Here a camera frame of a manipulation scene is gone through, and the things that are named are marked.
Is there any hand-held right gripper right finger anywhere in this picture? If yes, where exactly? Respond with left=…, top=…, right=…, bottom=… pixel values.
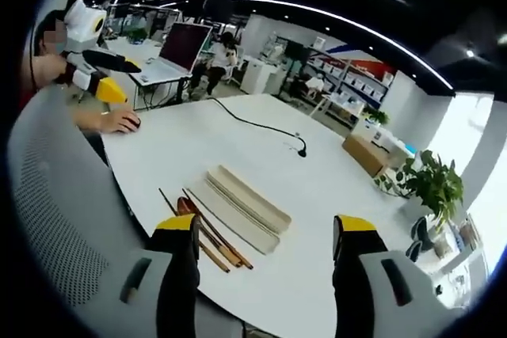
left=331, top=214, right=451, bottom=338

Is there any metal shelf with white bins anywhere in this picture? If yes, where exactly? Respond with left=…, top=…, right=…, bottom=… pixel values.
left=305, top=45, right=394, bottom=118

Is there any white storage box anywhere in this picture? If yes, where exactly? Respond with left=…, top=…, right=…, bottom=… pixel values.
left=366, top=123, right=417, bottom=158

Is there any black monitor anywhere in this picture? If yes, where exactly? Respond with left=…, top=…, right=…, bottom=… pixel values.
left=284, top=40, right=313, bottom=61

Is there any large green potted plant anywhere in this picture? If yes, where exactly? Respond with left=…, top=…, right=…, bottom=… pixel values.
left=375, top=149, right=465, bottom=233

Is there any white cabinet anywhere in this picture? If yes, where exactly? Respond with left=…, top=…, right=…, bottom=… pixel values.
left=238, top=55, right=279, bottom=94

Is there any brown wooden spoon utensil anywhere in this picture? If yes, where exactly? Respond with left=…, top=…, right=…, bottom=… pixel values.
left=176, top=196, right=242, bottom=269

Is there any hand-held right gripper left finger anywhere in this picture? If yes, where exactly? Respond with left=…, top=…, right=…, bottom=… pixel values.
left=118, top=213, right=201, bottom=338

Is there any brown wooden chopstick utensil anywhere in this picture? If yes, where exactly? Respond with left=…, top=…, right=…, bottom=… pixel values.
left=181, top=188, right=255, bottom=271
left=158, top=187, right=231, bottom=275

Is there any brown cardboard box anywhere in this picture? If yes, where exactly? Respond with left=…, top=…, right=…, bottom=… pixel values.
left=341, top=133, right=392, bottom=178

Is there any black cable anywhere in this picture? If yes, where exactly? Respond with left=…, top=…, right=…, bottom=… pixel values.
left=207, top=97, right=309, bottom=158

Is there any white laptop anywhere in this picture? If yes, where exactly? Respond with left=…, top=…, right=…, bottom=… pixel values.
left=138, top=21, right=214, bottom=86

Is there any grey mesh office chair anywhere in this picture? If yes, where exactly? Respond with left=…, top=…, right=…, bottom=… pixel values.
left=6, top=85, right=242, bottom=338

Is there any white desk with black legs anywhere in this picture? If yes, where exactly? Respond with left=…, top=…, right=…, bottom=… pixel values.
left=103, top=36, right=193, bottom=112

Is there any small green potted plant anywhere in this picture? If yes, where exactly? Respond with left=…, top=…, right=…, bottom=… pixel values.
left=363, top=105, right=391, bottom=126

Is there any beige cutlery case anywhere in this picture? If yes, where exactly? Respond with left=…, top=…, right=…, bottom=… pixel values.
left=185, top=163, right=293, bottom=256

